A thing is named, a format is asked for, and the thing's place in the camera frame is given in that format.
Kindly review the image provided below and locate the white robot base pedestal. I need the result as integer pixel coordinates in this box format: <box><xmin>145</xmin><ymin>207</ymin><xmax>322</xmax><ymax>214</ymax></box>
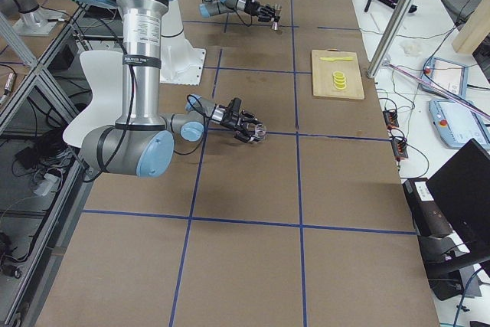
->
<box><xmin>160</xmin><ymin>0</ymin><xmax>206</xmax><ymax>86</ymax></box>

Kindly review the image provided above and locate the blue teach pendant far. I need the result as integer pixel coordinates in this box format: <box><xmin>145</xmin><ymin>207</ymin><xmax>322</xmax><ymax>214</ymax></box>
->
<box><xmin>420</xmin><ymin>57</ymin><xmax>469</xmax><ymax>97</ymax></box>

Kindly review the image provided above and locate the clear glass cup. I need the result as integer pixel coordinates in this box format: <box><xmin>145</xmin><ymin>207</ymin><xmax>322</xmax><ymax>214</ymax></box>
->
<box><xmin>252</xmin><ymin>124</ymin><xmax>266</xmax><ymax>142</ymax></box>

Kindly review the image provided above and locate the blue teach pendant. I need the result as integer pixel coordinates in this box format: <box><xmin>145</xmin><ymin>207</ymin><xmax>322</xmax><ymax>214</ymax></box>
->
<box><xmin>420</xmin><ymin>57</ymin><xmax>469</xmax><ymax>97</ymax></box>
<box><xmin>429</xmin><ymin>99</ymin><xmax>489</xmax><ymax>150</ymax></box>

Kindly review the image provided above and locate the black computer monitor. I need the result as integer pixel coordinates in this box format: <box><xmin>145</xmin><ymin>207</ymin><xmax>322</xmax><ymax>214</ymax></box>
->
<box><xmin>427</xmin><ymin>139</ymin><xmax>489</xmax><ymax>244</ymax></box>

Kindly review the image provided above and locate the aluminium frame post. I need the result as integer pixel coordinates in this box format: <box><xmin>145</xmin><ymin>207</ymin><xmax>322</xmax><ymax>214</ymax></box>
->
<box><xmin>367</xmin><ymin>0</ymin><xmax>413</xmax><ymax>78</ymax></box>

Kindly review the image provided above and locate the white chair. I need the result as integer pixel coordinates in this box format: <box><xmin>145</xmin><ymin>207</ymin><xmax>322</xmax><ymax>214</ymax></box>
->
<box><xmin>63</xmin><ymin>51</ymin><xmax>123</xmax><ymax>148</ymax></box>

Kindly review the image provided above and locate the yellow plastic knife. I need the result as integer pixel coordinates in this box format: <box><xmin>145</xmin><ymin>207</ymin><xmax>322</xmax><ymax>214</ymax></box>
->
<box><xmin>319</xmin><ymin>56</ymin><xmax>354</xmax><ymax>62</ymax></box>

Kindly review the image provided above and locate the blue teach pendant near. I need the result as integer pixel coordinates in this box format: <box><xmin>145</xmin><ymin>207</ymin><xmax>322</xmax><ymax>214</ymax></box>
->
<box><xmin>429</xmin><ymin>99</ymin><xmax>489</xmax><ymax>150</ymax></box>

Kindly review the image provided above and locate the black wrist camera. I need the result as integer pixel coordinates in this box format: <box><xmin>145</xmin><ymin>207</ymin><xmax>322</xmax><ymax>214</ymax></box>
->
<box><xmin>227</xmin><ymin>97</ymin><xmax>242</xmax><ymax>114</ymax></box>

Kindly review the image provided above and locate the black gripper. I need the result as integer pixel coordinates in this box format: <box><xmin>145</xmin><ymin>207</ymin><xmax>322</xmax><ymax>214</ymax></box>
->
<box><xmin>243</xmin><ymin>0</ymin><xmax>279</xmax><ymax>23</ymax></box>
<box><xmin>220</xmin><ymin>108</ymin><xmax>263</xmax><ymax>144</ymax></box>

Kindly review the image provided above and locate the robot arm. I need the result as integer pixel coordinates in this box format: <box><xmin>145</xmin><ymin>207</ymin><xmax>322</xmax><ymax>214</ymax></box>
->
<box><xmin>199</xmin><ymin>0</ymin><xmax>282</xmax><ymax>30</ymax></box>
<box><xmin>64</xmin><ymin>0</ymin><xmax>266</xmax><ymax>177</ymax></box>

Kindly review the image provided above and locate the bamboo cutting board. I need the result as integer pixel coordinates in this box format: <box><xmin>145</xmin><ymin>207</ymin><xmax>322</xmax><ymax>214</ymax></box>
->
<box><xmin>311</xmin><ymin>50</ymin><xmax>364</xmax><ymax>100</ymax></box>

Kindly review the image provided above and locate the steel double jigger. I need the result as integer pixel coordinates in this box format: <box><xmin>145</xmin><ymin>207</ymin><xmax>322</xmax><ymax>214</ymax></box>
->
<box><xmin>271</xmin><ymin>4</ymin><xmax>282</xmax><ymax>31</ymax></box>

